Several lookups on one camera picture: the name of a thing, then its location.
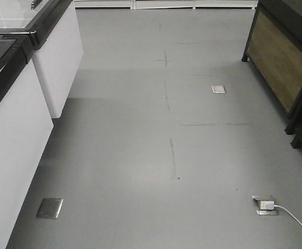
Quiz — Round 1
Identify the steel floor outlet plate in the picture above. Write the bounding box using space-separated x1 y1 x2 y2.
211 85 226 94

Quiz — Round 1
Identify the far white chest freezer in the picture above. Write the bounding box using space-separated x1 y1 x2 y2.
0 1 83 118

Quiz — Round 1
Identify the white store shelving unit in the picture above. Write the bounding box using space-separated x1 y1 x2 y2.
74 0 258 10

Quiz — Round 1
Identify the open floor socket box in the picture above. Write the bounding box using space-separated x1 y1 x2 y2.
251 195 279 215

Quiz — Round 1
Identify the steel floor plate left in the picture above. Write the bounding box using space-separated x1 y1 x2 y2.
36 198 64 219

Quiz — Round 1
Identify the wooden black-framed display stand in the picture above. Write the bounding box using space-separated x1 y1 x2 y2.
241 1 302 134

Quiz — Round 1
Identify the white power cable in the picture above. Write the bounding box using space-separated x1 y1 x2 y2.
274 204 302 243

